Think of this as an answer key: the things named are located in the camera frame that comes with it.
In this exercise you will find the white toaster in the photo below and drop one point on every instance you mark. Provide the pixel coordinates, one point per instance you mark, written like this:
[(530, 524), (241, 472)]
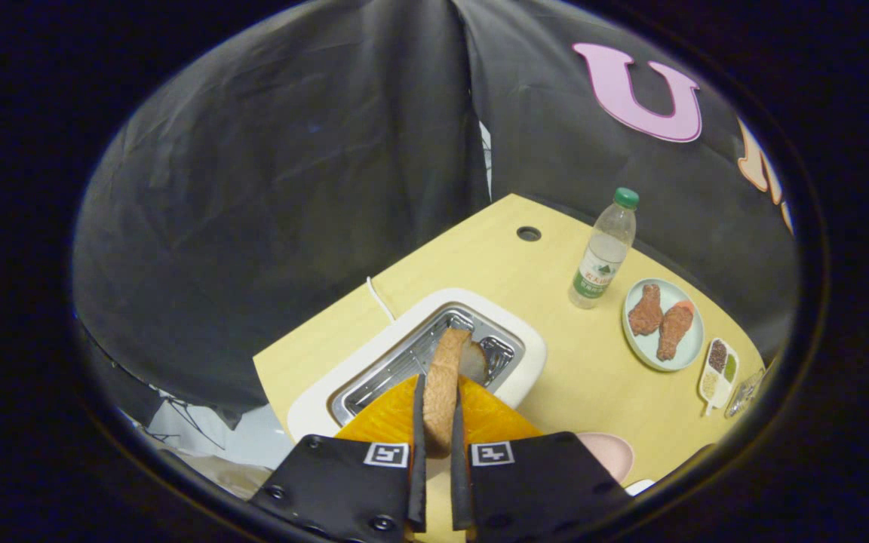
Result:
[(529, 354)]

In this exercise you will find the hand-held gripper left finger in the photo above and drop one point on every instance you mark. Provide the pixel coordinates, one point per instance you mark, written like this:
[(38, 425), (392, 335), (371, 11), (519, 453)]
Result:
[(344, 490)]

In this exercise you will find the pink plate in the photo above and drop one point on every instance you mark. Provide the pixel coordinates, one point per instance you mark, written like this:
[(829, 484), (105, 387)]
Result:
[(615, 452)]

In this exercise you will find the clear glass container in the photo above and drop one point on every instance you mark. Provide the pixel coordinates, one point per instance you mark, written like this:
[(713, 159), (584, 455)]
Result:
[(744, 392)]

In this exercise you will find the clear bottle green cap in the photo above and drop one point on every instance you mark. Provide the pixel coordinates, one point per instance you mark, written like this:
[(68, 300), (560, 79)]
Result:
[(602, 264)]

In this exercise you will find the brown toy meat piece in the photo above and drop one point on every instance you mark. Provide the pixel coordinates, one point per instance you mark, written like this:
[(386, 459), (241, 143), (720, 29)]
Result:
[(646, 311)]

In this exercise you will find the light blue plate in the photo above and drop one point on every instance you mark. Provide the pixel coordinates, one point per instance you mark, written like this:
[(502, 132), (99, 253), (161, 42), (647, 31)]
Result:
[(692, 343)]

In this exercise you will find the black backdrop cloth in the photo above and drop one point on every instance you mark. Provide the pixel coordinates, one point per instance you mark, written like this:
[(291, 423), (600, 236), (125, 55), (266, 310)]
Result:
[(253, 188)]

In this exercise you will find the white divided seasoning dish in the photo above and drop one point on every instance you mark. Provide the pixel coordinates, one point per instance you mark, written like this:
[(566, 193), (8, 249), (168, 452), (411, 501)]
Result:
[(717, 366)]

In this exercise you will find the brown meat piece orange tip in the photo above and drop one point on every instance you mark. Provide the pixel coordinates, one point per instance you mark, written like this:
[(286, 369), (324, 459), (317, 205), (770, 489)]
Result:
[(674, 332)]

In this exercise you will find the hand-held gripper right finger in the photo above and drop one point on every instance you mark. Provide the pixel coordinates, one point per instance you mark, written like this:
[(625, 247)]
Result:
[(532, 490)]

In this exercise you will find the brown bread slice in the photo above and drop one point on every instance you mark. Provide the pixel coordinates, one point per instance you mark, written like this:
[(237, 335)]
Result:
[(442, 385)]

